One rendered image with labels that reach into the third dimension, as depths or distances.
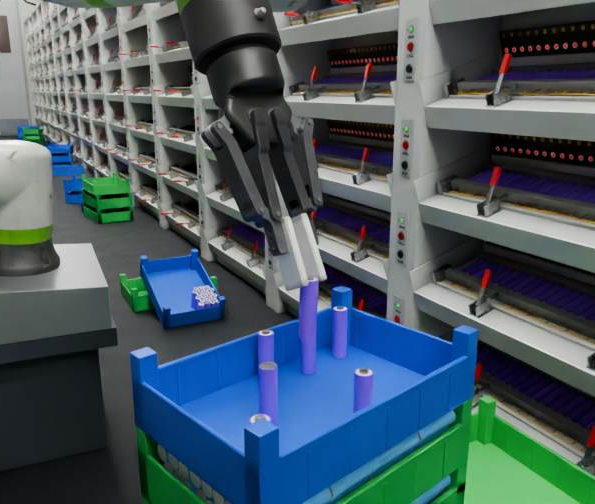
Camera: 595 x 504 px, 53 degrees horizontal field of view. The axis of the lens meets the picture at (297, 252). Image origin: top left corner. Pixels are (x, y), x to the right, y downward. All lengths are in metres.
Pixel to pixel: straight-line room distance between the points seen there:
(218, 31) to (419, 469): 0.47
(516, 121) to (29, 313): 0.93
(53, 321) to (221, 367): 0.58
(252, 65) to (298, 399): 0.35
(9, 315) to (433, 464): 0.80
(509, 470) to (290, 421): 0.48
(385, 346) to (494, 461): 0.35
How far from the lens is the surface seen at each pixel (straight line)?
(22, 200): 1.23
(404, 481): 0.64
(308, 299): 0.59
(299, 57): 1.92
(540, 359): 1.13
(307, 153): 0.63
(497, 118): 1.14
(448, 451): 0.69
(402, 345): 0.73
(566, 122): 1.04
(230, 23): 0.61
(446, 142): 1.33
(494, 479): 1.00
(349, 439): 0.54
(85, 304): 1.19
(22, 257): 1.26
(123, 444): 1.38
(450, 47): 1.32
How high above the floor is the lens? 0.73
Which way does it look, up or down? 15 degrees down
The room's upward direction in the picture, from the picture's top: straight up
